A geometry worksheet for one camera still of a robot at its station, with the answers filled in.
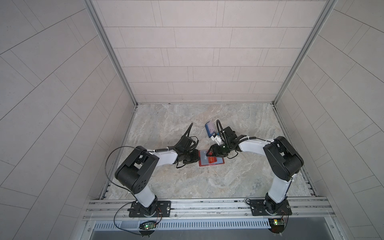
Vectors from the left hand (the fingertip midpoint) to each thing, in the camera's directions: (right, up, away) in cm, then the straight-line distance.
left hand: (204, 157), depth 89 cm
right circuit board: (+33, -25, -21) cm, 47 cm away
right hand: (+3, +1, 0) cm, 4 cm away
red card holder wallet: (0, -1, -2) cm, 2 cm away
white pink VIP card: (+5, +17, +10) cm, 20 cm away
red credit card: (+4, -1, -3) cm, 5 cm away
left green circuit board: (-26, -23, -24) cm, 42 cm away
